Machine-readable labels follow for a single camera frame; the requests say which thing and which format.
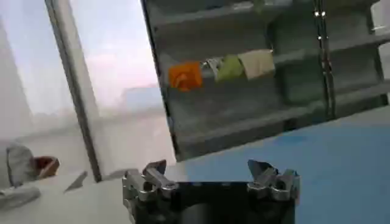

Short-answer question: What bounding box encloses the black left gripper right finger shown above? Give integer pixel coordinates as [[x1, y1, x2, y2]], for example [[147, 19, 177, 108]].
[[247, 159, 301, 202]]

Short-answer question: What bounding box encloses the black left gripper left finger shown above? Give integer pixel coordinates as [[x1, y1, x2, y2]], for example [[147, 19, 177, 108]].
[[121, 159, 179, 211]]

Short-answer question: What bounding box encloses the light blue cloth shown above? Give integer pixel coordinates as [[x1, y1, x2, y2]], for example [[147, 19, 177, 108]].
[[169, 105, 390, 224]]

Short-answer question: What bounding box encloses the grey shelf rack with clothes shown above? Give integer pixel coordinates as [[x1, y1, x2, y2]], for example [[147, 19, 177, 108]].
[[141, 0, 390, 162]]

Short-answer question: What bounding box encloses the grey backpack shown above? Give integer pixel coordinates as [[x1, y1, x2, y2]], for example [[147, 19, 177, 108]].
[[5, 144, 38, 188]]

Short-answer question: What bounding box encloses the dark window frame post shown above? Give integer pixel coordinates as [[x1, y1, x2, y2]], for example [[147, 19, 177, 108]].
[[44, 0, 103, 184]]

